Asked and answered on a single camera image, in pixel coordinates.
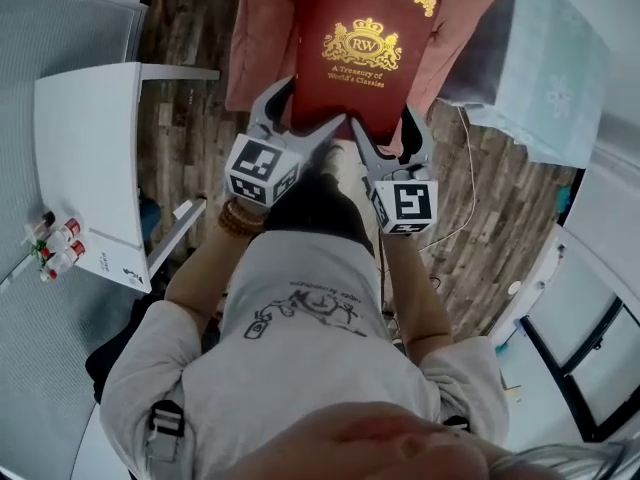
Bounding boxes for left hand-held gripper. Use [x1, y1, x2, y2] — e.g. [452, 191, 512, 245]
[223, 75, 350, 208]

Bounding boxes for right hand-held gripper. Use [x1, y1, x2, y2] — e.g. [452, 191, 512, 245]
[349, 106, 440, 237]

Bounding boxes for red hardcover book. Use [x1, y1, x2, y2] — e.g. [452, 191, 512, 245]
[289, 0, 444, 147]

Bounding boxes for pink cushioned chair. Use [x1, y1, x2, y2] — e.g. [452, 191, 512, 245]
[224, 0, 511, 157]

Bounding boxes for person's right forearm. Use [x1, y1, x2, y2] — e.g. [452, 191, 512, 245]
[382, 230, 454, 364]

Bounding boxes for person's left forearm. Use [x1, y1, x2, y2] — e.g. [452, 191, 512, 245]
[163, 217, 264, 329]

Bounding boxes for person's shoe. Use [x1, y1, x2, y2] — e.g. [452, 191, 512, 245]
[319, 140, 346, 174]

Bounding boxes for person's black trousers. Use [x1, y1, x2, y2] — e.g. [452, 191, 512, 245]
[262, 160, 376, 257]

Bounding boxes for light blue cloth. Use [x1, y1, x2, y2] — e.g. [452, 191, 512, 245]
[439, 0, 611, 169]

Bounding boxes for white printed booklet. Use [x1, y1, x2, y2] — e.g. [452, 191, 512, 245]
[88, 227, 152, 294]

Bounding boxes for person's grey printed t-shirt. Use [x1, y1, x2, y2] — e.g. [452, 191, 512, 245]
[99, 230, 509, 480]

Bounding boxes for black-framed window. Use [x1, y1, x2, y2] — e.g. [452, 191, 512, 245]
[519, 262, 640, 442]

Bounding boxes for red-capped white bottle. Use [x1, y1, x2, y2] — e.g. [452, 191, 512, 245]
[43, 240, 87, 282]
[49, 217, 82, 249]

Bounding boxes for black office chair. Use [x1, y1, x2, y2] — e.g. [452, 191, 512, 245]
[84, 287, 231, 404]

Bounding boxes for person's face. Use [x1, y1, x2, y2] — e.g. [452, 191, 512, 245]
[229, 400, 506, 480]

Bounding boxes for white floor cable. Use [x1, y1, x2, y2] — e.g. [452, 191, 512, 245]
[417, 107, 477, 254]

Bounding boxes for brown bead bracelet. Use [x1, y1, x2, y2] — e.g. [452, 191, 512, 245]
[217, 196, 266, 239]

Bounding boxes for person's left shoulder strap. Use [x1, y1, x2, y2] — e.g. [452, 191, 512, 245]
[145, 400, 186, 464]

